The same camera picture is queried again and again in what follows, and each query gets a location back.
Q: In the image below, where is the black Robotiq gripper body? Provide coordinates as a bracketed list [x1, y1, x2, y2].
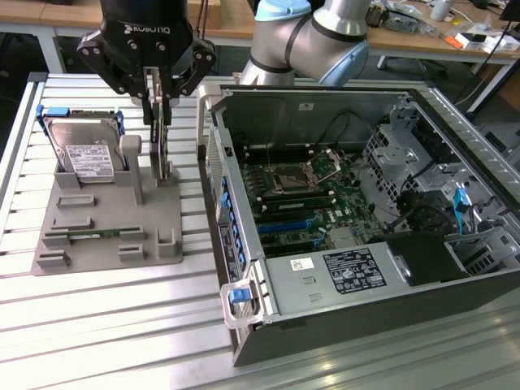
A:
[99, 0, 194, 69]

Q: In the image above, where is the Nvidia graphics card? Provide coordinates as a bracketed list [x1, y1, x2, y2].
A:
[144, 67, 172, 183]

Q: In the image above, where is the cardboard box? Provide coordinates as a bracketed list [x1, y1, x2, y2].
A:
[188, 0, 223, 29]

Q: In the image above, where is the hard disk with blue carrier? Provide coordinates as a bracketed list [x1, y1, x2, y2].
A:
[35, 103, 131, 186]

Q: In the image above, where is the grey plastic parts rack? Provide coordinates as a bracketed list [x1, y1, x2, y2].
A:
[31, 133, 186, 277]

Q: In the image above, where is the wooden desk with white legs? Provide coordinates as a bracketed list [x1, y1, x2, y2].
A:
[0, 0, 257, 74]

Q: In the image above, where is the green RAM stick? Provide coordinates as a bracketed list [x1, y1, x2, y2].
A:
[67, 229, 123, 241]

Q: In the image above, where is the black RAM stick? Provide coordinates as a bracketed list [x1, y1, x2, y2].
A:
[262, 194, 336, 215]

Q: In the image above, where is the silver CPU socket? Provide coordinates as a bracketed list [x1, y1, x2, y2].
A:
[306, 148, 345, 184]

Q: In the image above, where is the blue expansion slot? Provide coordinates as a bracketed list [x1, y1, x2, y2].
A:
[258, 221, 310, 236]

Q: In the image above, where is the green motherboard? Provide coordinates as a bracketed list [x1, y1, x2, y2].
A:
[239, 144, 387, 261]

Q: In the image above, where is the grey power supply unit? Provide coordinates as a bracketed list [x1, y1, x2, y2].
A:
[263, 241, 407, 318]

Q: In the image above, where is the silver antistatic bag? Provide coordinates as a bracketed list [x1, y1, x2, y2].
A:
[383, 0, 423, 33]

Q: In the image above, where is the grey metal disk bay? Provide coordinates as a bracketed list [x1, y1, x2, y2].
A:
[361, 101, 520, 277]

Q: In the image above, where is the cluttered wooden desk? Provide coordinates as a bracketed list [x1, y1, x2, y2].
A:
[367, 0, 520, 115]

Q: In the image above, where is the white cup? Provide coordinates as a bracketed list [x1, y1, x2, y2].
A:
[430, 0, 455, 21]

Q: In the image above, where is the black plastic shroud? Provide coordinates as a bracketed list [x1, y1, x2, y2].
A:
[371, 233, 470, 288]

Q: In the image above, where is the white and black small box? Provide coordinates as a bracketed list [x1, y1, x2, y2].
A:
[454, 32, 488, 52]

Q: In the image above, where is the open Dell PC case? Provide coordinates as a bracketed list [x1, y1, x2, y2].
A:
[196, 83, 520, 369]

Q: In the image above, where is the silver computer chassis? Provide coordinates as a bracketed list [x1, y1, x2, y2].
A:
[477, 121, 520, 163]

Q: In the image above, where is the black hanging arm cable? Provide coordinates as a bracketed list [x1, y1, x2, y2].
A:
[196, 0, 212, 37]

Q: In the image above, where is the black looped wire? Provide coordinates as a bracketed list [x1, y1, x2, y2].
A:
[320, 111, 369, 148]

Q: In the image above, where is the blue flat wire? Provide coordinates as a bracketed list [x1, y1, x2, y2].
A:
[453, 187, 469, 236]

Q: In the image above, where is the black desk cable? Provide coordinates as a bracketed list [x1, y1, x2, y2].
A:
[466, 19, 518, 115]

